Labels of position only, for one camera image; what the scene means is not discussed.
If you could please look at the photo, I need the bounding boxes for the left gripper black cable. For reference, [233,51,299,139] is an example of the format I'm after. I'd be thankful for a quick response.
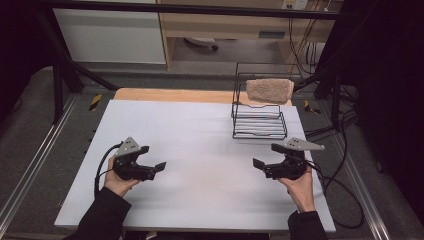
[94,141,124,198]

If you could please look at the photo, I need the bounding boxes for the person's right hand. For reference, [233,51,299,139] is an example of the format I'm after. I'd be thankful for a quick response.
[278,166,316,213]

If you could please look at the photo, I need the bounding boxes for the black wire rack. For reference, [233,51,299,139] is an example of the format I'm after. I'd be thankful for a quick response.
[230,62,303,140]

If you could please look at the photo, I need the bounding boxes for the light wooden table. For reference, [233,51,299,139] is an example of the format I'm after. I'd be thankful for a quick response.
[113,87,294,107]

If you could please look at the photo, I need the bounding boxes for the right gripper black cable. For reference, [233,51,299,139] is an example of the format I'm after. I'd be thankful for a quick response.
[306,159,366,230]

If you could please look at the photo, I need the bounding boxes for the white power strip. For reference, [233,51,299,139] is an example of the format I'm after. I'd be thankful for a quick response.
[281,0,309,10]

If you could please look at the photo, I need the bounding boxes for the black floor cables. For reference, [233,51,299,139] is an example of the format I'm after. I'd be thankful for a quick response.
[304,109,359,139]

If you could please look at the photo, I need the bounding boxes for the black metal stand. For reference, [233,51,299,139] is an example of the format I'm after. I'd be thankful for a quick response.
[293,0,381,131]
[33,9,119,126]

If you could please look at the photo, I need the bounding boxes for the hanging black cables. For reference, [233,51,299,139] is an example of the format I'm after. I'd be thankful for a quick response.
[288,16,321,74]

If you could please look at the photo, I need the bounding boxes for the person's left hand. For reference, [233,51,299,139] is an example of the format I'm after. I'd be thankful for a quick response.
[104,156,141,198]

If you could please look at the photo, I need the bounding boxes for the yellow black tape strip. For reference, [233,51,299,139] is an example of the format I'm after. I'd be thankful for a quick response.
[303,99,321,115]
[88,93,103,112]

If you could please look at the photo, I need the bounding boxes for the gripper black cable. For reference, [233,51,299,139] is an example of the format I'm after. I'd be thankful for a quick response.
[94,141,124,198]
[306,159,366,230]

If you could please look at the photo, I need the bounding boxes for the black horizontal frame bar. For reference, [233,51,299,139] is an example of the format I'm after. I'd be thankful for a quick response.
[33,0,354,20]

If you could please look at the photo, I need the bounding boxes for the grey object under desk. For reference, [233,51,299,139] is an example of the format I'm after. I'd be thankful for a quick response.
[184,37,219,52]

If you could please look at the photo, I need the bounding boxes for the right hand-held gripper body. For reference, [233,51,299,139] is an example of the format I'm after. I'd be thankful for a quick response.
[263,137,326,181]

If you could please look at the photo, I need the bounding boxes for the metal floor rail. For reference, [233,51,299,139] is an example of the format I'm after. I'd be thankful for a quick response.
[0,94,79,228]
[328,133,391,240]

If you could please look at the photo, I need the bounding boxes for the beige towel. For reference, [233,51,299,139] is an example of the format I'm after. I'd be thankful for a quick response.
[245,78,295,105]

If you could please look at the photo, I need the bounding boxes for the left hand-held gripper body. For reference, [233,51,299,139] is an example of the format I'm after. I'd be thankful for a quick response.
[112,136,158,182]

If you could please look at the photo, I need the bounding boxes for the white cabinet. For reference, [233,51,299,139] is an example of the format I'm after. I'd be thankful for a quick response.
[53,8,167,65]

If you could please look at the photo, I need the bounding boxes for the wooden desk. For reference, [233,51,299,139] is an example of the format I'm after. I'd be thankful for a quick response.
[156,0,344,71]

